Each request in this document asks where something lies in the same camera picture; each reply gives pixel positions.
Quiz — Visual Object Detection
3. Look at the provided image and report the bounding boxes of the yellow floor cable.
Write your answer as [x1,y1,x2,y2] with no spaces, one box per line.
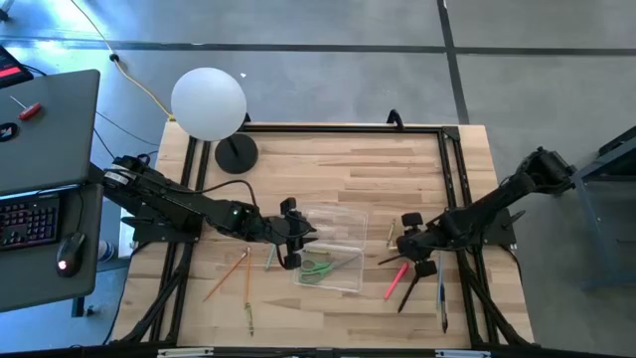
[69,0,176,123]

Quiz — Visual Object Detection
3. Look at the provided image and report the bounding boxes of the white globe table lamp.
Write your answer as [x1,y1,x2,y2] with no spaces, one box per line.
[170,67,260,176]

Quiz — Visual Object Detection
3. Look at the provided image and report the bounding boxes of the black backlit keyboard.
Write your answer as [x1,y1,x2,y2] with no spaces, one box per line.
[0,192,63,252]

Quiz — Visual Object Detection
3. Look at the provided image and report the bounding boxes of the black clamp handle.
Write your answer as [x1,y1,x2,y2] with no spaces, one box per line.
[386,108,406,131]

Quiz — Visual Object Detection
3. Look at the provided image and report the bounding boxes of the pink highlighter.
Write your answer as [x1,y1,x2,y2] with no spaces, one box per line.
[383,262,410,301]

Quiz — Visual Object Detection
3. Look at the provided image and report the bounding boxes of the grey closed laptop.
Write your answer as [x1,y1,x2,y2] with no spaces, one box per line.
[0,69,101,196]

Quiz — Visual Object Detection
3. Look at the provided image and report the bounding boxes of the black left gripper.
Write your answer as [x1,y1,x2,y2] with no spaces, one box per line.
[265,197,320,270]

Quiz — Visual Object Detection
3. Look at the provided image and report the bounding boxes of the clear plastic supply box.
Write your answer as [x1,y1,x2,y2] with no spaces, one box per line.
[291,203,370,293]

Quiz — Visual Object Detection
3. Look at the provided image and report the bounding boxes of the red-handled screwdriver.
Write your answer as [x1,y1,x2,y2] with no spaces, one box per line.
[9,94,44,121]

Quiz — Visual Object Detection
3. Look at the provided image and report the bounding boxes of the black and red device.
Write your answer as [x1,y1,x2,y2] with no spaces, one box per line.
[0,44,35,90]

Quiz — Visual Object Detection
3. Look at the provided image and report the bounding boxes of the clear blue pen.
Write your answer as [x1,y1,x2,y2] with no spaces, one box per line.
[435,251,449,334]

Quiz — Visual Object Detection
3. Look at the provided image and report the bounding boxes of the green-handled scissors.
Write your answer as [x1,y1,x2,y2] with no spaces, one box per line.
[297,254,360,285]

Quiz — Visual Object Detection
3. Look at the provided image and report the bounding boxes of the black floor cable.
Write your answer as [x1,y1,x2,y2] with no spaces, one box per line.
[92,109,160,174]

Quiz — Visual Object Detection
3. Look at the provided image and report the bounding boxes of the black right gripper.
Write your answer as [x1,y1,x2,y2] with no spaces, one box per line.
[377,212,441,279]

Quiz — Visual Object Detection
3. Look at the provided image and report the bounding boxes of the white label strip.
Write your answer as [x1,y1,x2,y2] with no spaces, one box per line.
[157,347,215,358]
[435,349,492,358]

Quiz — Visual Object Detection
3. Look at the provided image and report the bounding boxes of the black pen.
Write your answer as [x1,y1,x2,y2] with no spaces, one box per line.
[397,274,422,314]

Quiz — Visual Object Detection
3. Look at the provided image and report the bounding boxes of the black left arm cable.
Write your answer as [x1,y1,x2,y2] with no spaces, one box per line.
[196,178,260,210]

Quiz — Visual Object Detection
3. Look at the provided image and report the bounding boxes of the grey side desk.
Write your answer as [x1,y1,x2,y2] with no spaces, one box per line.
[0,182,104,314]

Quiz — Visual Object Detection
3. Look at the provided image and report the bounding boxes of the black extrusion frame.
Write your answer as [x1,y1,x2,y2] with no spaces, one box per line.
[111,121,536,349]

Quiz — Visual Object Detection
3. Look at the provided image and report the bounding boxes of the blue-grey metal cart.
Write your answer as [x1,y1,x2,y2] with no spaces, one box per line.
[570,126,636,292]

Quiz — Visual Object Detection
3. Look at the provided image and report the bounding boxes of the black computer mouse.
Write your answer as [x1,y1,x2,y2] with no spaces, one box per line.
[55,231,87,278]

